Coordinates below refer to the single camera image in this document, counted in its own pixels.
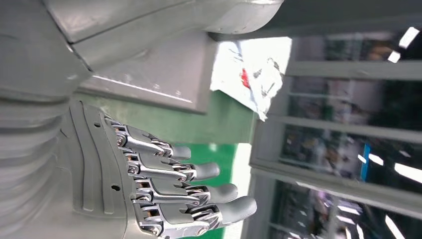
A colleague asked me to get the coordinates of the aluminium conveyor frame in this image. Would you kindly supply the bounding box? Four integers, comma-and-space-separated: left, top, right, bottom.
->
224, 142, 253, 239

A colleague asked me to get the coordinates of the black inbound scanning machine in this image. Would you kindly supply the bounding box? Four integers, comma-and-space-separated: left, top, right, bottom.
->
77, 0, 422, 115

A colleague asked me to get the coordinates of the grey window frame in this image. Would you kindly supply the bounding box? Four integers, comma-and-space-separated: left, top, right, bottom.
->
240, 31, 422, 239

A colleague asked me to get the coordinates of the white bag with red print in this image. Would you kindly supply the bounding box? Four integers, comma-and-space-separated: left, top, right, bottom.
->
210, 37, 293, 121

